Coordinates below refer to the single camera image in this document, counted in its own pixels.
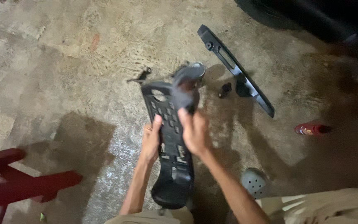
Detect black vehicle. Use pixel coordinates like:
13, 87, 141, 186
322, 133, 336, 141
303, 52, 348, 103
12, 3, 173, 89
234, 0, 358, 58

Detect small black metal part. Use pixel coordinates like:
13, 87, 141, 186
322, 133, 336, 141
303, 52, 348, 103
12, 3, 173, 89
127, 67, 152, 84

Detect person's khaki shorts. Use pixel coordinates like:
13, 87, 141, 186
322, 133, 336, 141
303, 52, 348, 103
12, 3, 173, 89
104, 187, 358, 224

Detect person's left hand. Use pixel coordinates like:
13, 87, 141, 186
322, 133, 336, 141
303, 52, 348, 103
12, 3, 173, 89
140, 114, 164, 164

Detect grey rag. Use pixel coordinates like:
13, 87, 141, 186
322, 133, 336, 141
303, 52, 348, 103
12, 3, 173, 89
170, 66, 205, 113

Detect red wooden stool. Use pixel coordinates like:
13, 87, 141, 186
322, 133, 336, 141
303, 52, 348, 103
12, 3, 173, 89
0, 148, 83, 224

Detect person's right hand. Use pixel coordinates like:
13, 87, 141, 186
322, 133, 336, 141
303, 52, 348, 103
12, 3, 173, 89
177, 107, 212, 157

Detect grey perforated clog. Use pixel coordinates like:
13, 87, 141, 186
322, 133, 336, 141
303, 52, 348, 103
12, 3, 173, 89
240, 168, 270, 200

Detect round metal can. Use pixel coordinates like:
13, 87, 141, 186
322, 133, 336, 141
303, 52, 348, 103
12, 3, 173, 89
188, 61, 206, 82

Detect red bottle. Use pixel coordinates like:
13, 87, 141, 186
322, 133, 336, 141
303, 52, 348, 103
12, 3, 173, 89
294, 122, 332, 136

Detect long black plastic trim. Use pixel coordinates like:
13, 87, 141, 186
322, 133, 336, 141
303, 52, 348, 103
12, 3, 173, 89
197, 24, 275, 118

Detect black perforated plastic panel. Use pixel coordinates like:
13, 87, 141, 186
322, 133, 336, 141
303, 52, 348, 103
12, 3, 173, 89
141, 82, 200, 210

